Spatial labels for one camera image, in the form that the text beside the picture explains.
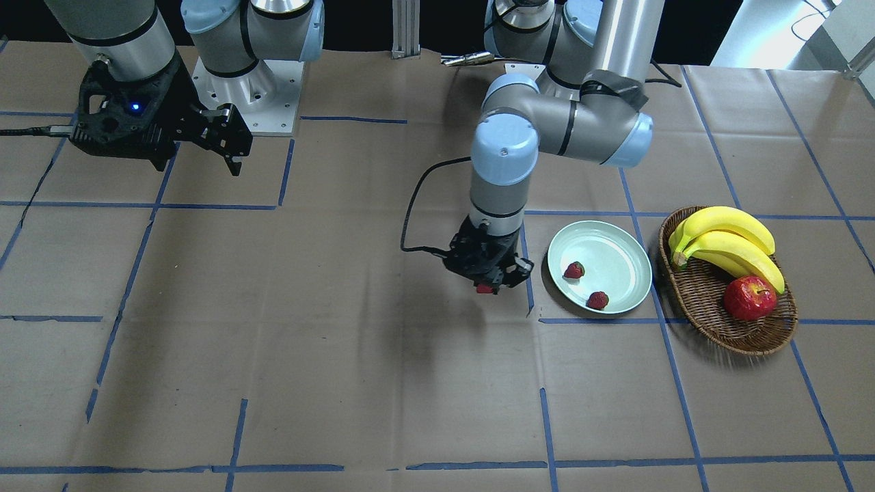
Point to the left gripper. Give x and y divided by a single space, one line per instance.
506 247

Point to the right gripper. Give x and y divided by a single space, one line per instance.
179 102

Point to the strawberry with green top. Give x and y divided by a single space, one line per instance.
574 271

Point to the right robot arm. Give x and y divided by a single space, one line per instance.
231 36

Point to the light green plate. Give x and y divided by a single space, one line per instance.
615 263

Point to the brown paper table cover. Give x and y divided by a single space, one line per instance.
192 331

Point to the banana bunch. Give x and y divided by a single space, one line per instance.
732 235

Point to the red apple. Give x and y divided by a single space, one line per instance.
750 298

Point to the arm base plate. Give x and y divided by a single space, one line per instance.
273 102
533 71

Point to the aluminium frame post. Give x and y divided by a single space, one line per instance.
406 29

